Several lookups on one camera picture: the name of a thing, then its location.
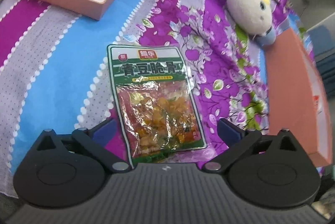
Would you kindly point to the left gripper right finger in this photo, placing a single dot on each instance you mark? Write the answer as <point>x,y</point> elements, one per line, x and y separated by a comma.
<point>239,142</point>

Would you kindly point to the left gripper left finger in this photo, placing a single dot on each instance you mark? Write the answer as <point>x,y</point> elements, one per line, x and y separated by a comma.
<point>93,143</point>

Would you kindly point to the green bean snack packet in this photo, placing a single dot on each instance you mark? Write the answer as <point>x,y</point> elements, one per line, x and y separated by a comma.
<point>152,89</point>

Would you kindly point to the deep pink cardboard box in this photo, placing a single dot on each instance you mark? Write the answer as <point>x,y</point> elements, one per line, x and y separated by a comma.
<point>297,99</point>

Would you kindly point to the floral purple bedspread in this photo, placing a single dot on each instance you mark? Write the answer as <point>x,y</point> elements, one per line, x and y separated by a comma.
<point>54,71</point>

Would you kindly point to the blue and white plush toy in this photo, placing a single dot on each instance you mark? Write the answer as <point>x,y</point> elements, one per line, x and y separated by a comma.
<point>255,18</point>

